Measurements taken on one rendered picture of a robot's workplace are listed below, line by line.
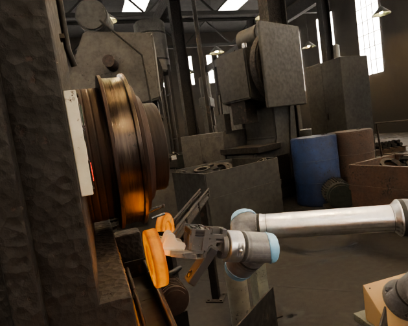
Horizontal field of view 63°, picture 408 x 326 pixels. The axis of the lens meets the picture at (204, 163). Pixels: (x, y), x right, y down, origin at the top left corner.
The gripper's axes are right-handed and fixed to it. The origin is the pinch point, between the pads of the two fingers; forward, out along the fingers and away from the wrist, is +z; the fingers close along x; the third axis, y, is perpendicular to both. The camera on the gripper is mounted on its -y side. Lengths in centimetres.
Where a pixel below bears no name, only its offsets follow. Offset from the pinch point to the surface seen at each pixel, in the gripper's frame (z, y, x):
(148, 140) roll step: 4.9, 29.4, -2.3
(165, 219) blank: -18, -3, -65
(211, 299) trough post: -70, -66, -121
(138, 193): 6.1, 14.9, 0.3
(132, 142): 9.7, 27.8, 3.3
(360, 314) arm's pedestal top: -118, -41, -42
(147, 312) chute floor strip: -1.5, -19.4, -5.9
